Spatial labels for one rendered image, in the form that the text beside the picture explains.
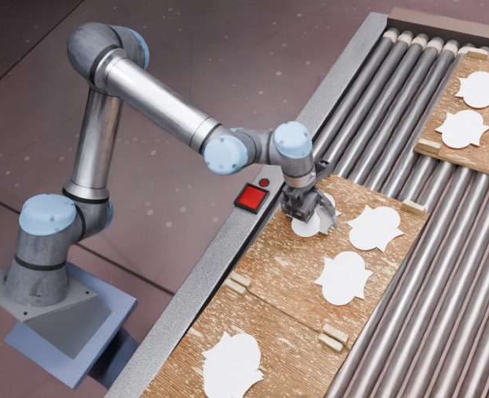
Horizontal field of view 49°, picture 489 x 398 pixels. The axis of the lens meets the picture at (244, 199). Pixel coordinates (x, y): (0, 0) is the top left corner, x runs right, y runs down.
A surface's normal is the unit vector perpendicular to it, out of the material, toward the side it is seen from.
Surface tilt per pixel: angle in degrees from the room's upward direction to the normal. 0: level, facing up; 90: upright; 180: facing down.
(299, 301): 0
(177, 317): 0
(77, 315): 90
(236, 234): 0
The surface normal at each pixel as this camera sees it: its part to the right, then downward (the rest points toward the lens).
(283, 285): -0.19, -0.57
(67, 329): 0.80, 0.38
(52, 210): 0.22, -0.88
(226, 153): -0.33, 0.21
